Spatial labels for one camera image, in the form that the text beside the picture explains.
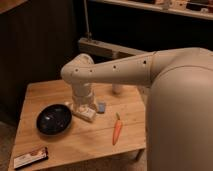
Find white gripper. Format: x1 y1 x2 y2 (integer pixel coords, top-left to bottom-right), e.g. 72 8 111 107
72 83 97 111

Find black bowl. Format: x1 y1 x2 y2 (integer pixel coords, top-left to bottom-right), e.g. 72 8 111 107
36 104 72 135

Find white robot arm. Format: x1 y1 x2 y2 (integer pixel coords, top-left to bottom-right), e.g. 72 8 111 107
61 47 213 171

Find blue sponge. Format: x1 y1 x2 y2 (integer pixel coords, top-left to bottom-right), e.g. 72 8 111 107
97 102 106 114

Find long grey case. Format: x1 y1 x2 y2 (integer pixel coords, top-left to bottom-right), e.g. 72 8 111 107
78 37 144 59

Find orange toy carrot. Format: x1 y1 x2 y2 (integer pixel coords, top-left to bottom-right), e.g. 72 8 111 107
112 113 123 145

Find wooden table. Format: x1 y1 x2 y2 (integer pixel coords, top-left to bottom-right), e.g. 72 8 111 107
12 80 146 171

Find metal pole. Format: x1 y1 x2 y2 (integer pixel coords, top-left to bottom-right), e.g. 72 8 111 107
83 0 92 41

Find chocolate bar packet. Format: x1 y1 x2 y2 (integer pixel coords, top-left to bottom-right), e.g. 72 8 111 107
13 147 48 169

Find upper shelf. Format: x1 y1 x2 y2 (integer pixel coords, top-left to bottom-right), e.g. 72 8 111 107
89 0 213 21

